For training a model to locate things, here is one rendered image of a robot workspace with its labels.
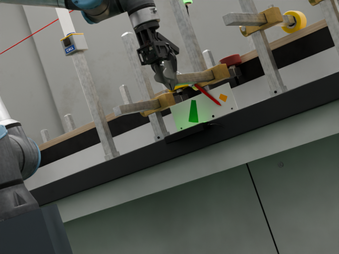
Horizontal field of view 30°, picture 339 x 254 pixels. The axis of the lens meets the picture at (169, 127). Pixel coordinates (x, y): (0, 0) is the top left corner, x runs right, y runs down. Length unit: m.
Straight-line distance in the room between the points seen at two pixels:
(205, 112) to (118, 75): 3.92
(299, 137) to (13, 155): 0.90
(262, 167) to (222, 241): 0.36
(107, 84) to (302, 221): 3.97
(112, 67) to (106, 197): 3.63
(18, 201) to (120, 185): 0.76
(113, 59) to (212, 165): 3.96
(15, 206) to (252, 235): 1.02
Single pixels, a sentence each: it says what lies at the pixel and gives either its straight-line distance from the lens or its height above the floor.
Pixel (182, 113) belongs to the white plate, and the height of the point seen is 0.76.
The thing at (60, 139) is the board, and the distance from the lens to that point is 2.93.
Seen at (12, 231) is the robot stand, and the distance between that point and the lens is 1.74.
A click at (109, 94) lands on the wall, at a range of 6.05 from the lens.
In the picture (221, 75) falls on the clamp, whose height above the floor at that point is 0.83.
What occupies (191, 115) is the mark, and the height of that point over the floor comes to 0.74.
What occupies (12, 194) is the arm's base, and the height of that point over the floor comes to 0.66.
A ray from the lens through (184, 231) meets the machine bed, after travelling 2.61.
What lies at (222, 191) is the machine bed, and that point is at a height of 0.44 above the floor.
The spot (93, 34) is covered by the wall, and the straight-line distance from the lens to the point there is 6.17.
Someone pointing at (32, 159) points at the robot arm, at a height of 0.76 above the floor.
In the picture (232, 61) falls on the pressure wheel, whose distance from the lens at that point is 2.29.
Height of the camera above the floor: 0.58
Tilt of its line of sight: 4 degrees up
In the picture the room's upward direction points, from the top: 19 degrees counter-clockwise
